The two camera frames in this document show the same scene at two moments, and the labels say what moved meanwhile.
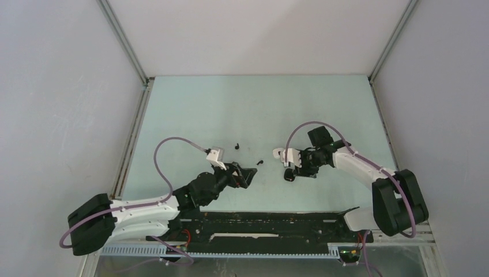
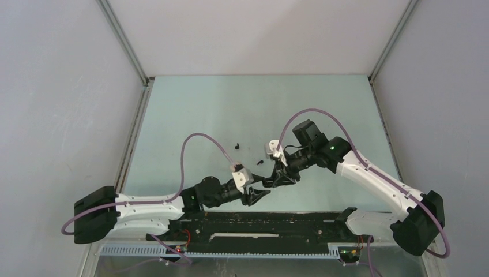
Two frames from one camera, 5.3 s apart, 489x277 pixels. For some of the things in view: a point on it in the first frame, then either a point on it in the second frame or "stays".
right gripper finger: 308,172 → 278,180
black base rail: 279,229 stays
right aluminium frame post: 403,18 stays
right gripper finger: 303,161 → 280,168
